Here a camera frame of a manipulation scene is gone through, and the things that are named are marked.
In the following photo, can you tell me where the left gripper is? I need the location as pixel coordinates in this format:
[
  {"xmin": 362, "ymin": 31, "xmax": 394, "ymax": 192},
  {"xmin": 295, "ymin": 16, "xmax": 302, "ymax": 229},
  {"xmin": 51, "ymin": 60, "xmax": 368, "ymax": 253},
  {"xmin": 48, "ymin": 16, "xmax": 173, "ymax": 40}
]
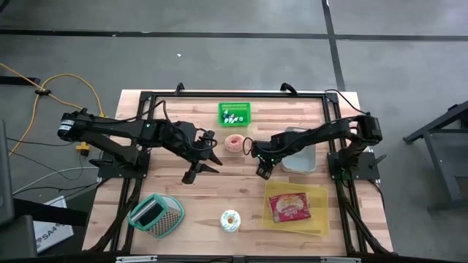
[{"xmin": 164, "ymin": 122, "xmax": 223, "ymax": 185}]

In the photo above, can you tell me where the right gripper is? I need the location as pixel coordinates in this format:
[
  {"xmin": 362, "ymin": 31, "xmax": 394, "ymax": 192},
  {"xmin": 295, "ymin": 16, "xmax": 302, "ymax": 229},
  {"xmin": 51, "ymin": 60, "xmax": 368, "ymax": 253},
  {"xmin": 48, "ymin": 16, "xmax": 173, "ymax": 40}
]
[{"xmin": 252, "ymin": 140, "xmax": 283, "ymax": 180}]

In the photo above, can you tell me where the red snack packet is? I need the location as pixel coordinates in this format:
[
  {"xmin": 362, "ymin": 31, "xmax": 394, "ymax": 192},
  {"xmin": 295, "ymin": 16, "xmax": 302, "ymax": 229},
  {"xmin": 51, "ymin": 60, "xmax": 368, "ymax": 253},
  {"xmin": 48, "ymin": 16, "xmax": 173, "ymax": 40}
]
[{"xmin": 268, "ymin": 192, "xmax": 312, "ymax": 224}]

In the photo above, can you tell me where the white donut blue icing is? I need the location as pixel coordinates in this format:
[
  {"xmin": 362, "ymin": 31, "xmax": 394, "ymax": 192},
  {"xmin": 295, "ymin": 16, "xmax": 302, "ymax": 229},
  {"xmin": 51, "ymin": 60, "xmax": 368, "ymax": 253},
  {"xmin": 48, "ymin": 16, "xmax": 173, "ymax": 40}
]
[{"xmin": 219, "ymin": 209, "xmax": 242, "ymax": 234}]

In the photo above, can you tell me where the pink sprinkled donut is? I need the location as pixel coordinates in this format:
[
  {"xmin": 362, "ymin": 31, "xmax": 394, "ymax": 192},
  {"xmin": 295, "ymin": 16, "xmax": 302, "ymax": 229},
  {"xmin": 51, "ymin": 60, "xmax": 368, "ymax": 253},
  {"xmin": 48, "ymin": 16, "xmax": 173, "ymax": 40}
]
[{"xmin": 223, "ymin": 134, "xmax": 246, "ymax": 153}]

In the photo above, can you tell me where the clear grey plastic container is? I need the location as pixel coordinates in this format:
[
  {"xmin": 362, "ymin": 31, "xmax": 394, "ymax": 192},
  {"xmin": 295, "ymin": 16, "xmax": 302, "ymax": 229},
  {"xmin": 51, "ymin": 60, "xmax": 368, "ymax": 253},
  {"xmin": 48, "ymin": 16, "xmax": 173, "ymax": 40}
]
[{"xmin": 281, "ymin": 126, "xmax": 317, "ymax": 175}]

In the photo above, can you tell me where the green plastic basket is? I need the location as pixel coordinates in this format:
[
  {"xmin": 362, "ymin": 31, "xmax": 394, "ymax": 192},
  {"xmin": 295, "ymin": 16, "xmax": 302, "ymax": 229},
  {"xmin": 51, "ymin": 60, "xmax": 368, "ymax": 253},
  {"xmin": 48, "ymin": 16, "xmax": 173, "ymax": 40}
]
[{"xmin": 217, "ymin": 102, "xmax": 252, "ymax": 128}]

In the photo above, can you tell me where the yellow transparent tray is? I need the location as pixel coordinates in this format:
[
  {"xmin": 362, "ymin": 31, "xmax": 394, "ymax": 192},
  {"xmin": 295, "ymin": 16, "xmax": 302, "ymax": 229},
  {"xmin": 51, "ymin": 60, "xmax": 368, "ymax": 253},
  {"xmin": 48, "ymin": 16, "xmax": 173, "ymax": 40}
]
[{"xmin": 261, "ymin": 180, "xmax": 330, "ymax": 237}]

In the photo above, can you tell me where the teal box grater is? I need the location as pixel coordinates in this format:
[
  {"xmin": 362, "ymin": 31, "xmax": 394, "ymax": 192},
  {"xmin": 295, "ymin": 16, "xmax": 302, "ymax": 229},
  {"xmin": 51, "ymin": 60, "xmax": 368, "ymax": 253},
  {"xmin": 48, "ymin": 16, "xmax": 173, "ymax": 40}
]
[{"xmin": 127, "ymin": 193, "xmax": 186, "ymax": 240}]

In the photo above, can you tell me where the white labelled box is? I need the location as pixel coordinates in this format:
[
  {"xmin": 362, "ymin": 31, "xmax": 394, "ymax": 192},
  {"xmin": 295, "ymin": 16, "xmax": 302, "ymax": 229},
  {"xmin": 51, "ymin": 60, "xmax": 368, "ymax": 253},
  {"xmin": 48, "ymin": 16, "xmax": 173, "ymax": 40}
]
[{"xmin": 33, "ymin": 196, "xmax": 75, "ymax": 254}]

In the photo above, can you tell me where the black metal stand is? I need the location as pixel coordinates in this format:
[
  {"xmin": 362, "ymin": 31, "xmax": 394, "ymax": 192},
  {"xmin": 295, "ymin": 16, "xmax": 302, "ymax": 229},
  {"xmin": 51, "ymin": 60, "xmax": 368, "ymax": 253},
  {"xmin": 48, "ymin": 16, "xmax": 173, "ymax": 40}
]
[{"xmin": 403, "ymin": 100, "xmax": 468, "ymax": 213}]

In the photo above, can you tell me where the grey padded seat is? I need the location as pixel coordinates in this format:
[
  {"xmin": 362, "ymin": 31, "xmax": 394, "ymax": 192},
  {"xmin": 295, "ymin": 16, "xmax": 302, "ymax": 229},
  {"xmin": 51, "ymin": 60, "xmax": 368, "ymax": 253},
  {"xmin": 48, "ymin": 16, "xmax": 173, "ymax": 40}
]
[{"xmin": 0, "ymin": 214, "xmax": 38, "ymax": 260}]

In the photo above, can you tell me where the black floor bar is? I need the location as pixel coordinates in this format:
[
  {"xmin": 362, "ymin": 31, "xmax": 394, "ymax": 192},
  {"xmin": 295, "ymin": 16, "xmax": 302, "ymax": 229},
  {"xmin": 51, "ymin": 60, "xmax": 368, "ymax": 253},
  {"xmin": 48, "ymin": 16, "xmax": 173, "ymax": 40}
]
[{"xmin": 0, "ymin": 75, "xmax": 41, "ymax": 87}]

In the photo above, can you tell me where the black aluminium table frame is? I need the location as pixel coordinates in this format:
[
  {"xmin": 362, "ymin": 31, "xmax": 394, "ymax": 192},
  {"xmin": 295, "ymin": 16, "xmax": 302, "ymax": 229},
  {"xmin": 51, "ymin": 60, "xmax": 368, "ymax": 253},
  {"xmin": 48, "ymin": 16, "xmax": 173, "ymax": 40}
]
[{"xmin": 87, "ymin": 82, "xmax": 394, "ymax": 256}]

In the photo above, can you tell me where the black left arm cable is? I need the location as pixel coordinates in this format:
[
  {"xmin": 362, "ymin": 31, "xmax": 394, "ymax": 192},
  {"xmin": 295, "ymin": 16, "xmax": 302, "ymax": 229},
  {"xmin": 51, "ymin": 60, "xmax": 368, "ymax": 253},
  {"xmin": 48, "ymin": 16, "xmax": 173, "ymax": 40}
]
[{"xmin": 116, "ymin": 100, "xmax": 219, "ymax": 151}]

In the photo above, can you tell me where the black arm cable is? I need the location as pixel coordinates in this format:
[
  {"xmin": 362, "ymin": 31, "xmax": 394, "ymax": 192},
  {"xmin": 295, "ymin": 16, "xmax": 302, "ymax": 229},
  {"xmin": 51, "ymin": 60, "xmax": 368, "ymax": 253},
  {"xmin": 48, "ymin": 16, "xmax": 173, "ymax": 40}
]
[
  {"xmin": 324, "ymin": 89, "xmax": 371, "ymax": 117},
  {"xmin": 116, "ymin": 100, "xmax": 219, "ymax": 151}
]

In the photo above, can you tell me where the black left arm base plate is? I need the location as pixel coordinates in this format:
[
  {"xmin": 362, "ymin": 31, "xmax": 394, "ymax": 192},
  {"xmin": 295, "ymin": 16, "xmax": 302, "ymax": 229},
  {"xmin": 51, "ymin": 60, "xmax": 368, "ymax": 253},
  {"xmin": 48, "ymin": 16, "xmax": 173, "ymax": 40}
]
[{"xmin": 97, "ymin": 148, "xmax": 151, "ymax": 180}]

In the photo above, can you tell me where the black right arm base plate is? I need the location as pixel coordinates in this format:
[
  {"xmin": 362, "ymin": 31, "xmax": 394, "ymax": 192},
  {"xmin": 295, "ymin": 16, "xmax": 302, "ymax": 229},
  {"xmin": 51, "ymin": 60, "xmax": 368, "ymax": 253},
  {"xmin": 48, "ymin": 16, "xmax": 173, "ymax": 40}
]
[{"xmin": 327, "ymin": 150, "xmax": 380, "ymax": 181}]

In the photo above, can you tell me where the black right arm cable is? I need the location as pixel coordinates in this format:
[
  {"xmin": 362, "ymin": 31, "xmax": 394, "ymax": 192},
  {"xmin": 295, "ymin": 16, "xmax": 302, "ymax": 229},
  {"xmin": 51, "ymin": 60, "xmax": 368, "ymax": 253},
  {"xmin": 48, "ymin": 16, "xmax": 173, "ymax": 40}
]
[{"xmin": 324, "ymin": 89, "xmax": 371, "ymax": 117}]

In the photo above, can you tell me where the silver aluminium bracket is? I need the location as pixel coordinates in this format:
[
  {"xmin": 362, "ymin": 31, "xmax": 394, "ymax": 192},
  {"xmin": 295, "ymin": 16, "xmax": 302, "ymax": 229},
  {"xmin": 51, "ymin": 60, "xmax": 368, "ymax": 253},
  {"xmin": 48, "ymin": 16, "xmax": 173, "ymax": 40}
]
[
  {"xmin": 320, "ymin": 256, "xmax": 362, "ymax": 263},
  {"xmin": 116, "ymin": 255, "xmax": 158, "ymax": 263}
]

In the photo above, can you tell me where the yellow extension cord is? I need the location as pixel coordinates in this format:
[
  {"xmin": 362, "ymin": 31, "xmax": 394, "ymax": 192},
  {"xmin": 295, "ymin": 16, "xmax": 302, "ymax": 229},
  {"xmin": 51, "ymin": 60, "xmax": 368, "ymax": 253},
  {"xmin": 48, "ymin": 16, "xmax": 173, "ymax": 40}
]
[
  {"xmin": 0, "ymin": 61, "xmax": 92, "ymax": 156},
  {"xmin": 38, "ymin": 72, "xmax": 110, "ymax": 125}
]

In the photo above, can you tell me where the grey floor cable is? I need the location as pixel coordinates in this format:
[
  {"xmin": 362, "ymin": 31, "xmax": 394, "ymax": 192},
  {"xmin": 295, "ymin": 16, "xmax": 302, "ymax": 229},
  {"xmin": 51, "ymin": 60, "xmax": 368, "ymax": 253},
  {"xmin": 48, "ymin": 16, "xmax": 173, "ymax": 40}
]
[{"xmin": 12, "ymin": 166, "xmax": 99, "ymax": 197}]

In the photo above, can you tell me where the black floor cable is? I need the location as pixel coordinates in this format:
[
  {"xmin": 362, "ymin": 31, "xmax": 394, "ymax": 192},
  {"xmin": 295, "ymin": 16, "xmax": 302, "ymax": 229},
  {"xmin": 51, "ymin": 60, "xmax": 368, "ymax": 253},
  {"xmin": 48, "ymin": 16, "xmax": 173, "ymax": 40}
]
[{"xmin": 5, "ymin": 134, "xmax": 80, "ymax": 148}]

